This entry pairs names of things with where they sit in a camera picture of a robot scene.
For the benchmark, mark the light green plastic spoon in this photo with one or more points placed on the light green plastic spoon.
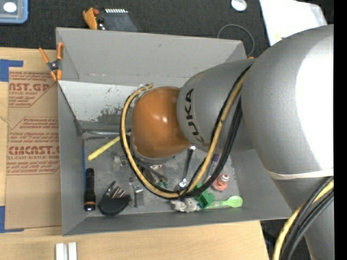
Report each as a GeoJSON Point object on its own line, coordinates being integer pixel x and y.
{"type": "Point", "coordinates": [230, 201]}

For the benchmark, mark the small clear grey block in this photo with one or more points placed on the small clear grey block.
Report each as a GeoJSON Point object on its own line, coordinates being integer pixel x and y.
{"type": "Point", "coordinates": [118, 161]}

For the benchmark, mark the black flashlight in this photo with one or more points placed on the black flashlight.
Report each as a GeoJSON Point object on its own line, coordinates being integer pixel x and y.
{"type": "Point", "coordinates": [89, 188]}

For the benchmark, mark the grey metal bin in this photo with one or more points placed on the grey metal bin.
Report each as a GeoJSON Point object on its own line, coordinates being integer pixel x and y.
{"type": "Point", "coordinates": [151, 61]}

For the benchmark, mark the small pink bottle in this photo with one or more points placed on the small pink bottle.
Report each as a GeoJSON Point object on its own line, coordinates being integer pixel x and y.
{"type": "Point", "coordinates": [221, 183]}

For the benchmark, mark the black folding tool set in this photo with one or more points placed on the black folding tool set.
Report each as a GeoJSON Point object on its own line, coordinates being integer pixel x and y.
{"type": "Point", "coordinates": [112, 204]}

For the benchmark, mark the purple marker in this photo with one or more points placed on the purple marker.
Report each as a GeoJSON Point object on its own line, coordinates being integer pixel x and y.
{"type": "Point", "coordinates": [215, 161]}

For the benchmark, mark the green toy block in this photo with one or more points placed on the green toy block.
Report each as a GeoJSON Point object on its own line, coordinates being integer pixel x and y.
{"type": "Point", "coordinates": [205, 198]}

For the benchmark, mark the yellow pencil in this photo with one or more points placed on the yellow pencil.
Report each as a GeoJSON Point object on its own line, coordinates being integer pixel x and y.
{"type": "Point", "coordinates": [103, 149]}

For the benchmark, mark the small grey metal box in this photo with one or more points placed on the small grey metal box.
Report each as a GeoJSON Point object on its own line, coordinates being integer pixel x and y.
{"type": "Point", "coordinates": [138, 196]}

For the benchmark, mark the brown cardboard board red print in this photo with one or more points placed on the brown cardboard board red print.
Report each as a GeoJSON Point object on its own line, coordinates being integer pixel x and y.
{"type": "Point", "coordinates": [32, 196]}

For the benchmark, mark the white grey toy animal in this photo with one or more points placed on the white grey toy animal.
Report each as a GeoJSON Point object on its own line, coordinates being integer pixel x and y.
{"type": "Point", "coordinates": [184, 205]}

